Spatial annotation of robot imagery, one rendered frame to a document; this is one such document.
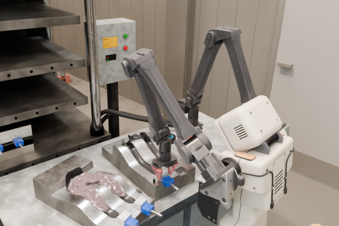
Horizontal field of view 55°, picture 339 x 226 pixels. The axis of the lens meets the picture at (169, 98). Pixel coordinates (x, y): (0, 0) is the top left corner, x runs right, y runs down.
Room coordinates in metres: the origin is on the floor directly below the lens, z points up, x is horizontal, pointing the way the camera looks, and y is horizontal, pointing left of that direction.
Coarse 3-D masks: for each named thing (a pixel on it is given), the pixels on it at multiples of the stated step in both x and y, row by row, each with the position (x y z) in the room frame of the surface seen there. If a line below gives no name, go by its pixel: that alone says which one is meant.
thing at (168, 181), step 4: (164, 172) 1.29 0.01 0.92; (164, 176) 1.27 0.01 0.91; (168, 176) 1.28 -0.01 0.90; (160, 180) 1.26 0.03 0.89; (164, 180) 1.25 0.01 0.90; (168, 180) 1.25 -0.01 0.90; (172, 180) 1.25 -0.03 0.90; (164, 184) 1.24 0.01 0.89; (168, 184) 1.23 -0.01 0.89; (172, 184) 1.23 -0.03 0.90; (176, 188) 1.21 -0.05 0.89
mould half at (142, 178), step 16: (112, 144) 1.62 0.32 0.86; (144, 144) 1.53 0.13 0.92; (112, 160) 1.51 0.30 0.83; (128, 160) 1.41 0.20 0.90; (128, 176) 1.39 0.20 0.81; (144, 176) 1.30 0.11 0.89; (176, 176) 1.30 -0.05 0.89; (192, 176) 1.38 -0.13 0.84; (144, 192) 1.28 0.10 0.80; (160, 192) 1.24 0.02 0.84
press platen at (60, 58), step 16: (0, 48) 2.04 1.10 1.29; (16, 48) 2.05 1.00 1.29; (32, 48) 2.07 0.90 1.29; (48, 48) 2.08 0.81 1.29; (64, 48) 2.10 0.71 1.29; (0, 64) 1.71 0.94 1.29; (16, 64) 1.72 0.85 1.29; (32, 64) 1.73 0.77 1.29; (48, 64) 1.75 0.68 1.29; (64, 64) 1.80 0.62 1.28; (80, 64) 1.87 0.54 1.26; (0, 80) 1.57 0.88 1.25
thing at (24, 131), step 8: (24, 120) 1.69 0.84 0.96; (0, 128) 1.58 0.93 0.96; (8, 128) 1.59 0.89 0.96; (16, 128) 1.59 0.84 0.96; (24, 128) 1.62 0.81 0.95; (0, 136) 1.53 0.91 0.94; (8, 136) 1.56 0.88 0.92; (16, 136) 1.59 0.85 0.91; (24, 136) 1.61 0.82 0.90; (32, 136) 1.64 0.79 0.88; (0, 144) 1.53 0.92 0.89; (8, 144) 1.56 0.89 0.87; (24, 144) 1.61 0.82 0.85; (32, 144) 1.64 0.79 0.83; (8, 152) 1.55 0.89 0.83; (16, 152) 1.58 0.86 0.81; (24, 152) 1.60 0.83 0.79; (0, 160) 1.52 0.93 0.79
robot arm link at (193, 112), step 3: (186, 108) 1.57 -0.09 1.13; (189, 108) 1.55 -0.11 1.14; (192, 108) 1.54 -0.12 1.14; (195, 108) 1.54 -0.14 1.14; (198, 108) 1.55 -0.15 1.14; (186, 111) 1.58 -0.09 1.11; (189, 111) 1.54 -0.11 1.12; (192, 111) 1.53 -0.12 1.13; (195, 111) 1.54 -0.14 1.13; (198, 111) 1.55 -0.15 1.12; (189, 114) 1.54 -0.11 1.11; (192, 114) 1.53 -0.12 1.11; (195, 114) 1.54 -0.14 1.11; (198, 114) 1.55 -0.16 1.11; (192, 117) 1.53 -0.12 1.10; (195, 117) 1.55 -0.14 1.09
